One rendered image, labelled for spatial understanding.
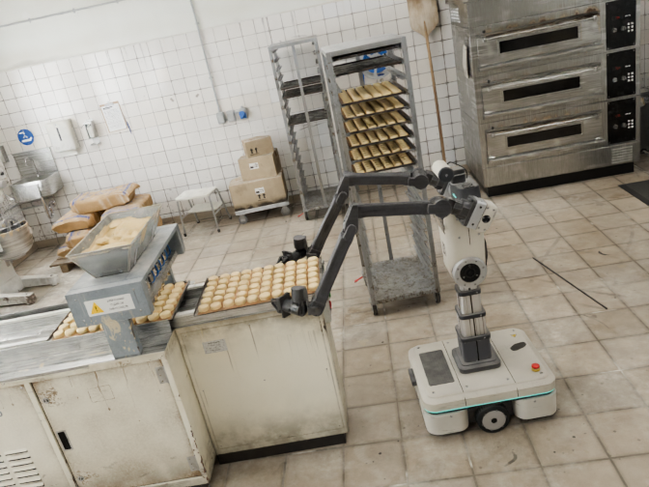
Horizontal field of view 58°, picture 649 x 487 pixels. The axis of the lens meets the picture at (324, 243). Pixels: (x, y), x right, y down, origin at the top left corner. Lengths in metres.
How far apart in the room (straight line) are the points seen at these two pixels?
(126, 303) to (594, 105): 4.81
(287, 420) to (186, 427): 0.50
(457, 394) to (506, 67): 3.66
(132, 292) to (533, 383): 1.88
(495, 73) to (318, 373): 3.78
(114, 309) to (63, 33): 5.07
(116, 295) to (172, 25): 4.71
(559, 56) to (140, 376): 4.62
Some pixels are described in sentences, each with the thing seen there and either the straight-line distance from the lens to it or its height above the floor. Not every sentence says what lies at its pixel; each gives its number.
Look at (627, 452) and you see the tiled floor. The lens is 3.08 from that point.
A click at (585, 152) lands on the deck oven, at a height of 0.30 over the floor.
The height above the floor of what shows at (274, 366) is 0.54.
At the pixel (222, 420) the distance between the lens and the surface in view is 3.09.
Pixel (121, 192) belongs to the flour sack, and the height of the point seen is 0.68.
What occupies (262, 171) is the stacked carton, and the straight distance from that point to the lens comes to 6.57.
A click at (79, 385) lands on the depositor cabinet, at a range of 2.90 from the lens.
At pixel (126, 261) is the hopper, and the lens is 2.65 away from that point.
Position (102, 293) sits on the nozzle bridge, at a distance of 2.61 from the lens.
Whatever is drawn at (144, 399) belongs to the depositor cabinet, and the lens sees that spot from 2.86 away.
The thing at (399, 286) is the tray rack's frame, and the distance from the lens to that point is 4.23.
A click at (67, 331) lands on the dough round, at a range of 3.00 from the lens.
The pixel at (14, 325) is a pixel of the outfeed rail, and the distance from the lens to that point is 3.46.
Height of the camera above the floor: 2.06
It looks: 21 degrees down
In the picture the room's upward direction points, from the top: 12 degrees counter-clockwise
